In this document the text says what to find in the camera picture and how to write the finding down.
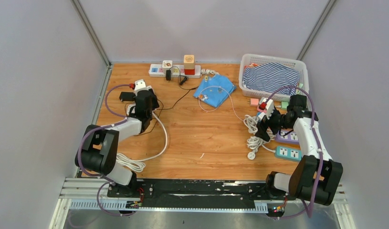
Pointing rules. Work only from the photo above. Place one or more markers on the pink small charger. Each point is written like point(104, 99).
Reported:
point(254, 102)

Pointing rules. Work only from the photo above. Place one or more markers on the green small charger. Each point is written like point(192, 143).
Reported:
point(284, 105)

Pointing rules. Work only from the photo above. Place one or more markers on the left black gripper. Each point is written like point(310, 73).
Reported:
point(154, 103)

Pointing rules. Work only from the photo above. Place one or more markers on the white square plug adapter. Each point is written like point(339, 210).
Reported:
point(130, 109)

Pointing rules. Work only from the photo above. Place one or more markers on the white back power strip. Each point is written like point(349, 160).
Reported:
point(156, 70)

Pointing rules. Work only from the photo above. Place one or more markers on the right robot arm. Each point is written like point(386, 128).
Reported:
point(317, 175)

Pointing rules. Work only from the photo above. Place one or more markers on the black power adapter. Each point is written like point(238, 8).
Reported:
point(127, 97)

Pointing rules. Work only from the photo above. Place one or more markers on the teal power strip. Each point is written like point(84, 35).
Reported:
point(288, 153)

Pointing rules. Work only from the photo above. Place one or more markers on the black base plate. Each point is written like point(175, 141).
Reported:
point(188, 195)

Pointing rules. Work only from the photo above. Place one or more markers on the white power strip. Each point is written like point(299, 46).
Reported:
point(137, 151)
point(156, 70)

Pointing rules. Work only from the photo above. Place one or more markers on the blue striped cloth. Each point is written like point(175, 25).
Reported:
point(271, 76)

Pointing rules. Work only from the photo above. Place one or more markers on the small black charger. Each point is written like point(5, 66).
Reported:
point(168, 75)

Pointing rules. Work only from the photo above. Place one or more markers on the wooden block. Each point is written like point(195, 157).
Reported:
point(189, 64)

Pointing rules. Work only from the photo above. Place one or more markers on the white plastic basket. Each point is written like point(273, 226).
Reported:
point(251, 60)

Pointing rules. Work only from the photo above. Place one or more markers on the purple power strip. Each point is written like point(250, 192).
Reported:
point(287, 137)

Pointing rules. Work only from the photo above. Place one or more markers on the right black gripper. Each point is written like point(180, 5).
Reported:
point(263, 126)

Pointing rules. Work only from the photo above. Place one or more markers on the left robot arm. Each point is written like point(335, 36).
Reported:
point(99, 146)

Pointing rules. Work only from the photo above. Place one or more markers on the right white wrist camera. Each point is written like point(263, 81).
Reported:
point(266, 106)

